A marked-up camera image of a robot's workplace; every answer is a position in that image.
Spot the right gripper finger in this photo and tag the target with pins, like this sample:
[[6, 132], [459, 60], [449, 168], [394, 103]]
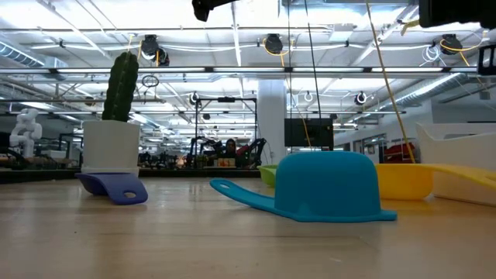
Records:
[[480, 69]]

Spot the white plastic basket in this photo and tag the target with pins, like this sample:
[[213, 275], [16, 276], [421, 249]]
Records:
[[457, 151]]

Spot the yellow measuring cup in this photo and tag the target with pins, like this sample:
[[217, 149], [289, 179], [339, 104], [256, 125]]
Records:
[[403, 182]]

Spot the green measuring cup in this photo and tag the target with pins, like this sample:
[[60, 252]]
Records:
[[267, 174]]

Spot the teal measuring cup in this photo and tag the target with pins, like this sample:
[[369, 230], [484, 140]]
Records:
[[325, 182]]

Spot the navy blue measuring cup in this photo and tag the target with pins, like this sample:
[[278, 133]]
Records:
[[116, 186]]

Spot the red storage bins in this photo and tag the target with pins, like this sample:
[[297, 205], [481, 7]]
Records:
[[399, 151]]

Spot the green cactus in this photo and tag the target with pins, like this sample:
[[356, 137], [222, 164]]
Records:
[[120, 89]]

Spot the person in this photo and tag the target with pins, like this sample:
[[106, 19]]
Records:
[[230, 147]]

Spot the black monitor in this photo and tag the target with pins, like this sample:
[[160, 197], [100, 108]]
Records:
[[308, 131]]

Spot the white plant pot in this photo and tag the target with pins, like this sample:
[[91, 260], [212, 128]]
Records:
[[110, 145]]

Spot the white robot figure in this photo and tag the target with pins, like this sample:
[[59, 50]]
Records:
[[25, 131]]

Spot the black robot station frame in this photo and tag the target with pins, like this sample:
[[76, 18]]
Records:
[[226, 99]]

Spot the black aluminium table frame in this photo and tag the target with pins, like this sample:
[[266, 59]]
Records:
[[174, 173]]

